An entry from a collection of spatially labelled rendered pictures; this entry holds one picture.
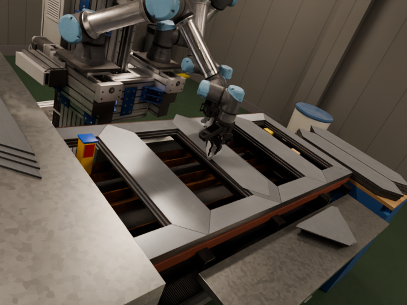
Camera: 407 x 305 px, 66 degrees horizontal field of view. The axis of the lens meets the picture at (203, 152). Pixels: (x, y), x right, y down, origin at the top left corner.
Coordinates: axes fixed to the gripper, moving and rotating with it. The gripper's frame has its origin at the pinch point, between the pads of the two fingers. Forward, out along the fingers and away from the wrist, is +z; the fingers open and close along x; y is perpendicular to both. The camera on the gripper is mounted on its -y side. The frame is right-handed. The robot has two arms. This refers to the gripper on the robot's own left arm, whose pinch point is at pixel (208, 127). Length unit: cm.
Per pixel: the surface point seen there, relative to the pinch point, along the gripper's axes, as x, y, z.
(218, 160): 27.2, 16.9, 0.8
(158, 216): 47, 64, 3
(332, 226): 80, -12, 7
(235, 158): 28.5, 5.7, 0.8
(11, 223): 54, 111, -20
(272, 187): 53, 5, 1
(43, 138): 25, 96, -20
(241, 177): 41.6, 14.8, 0.8
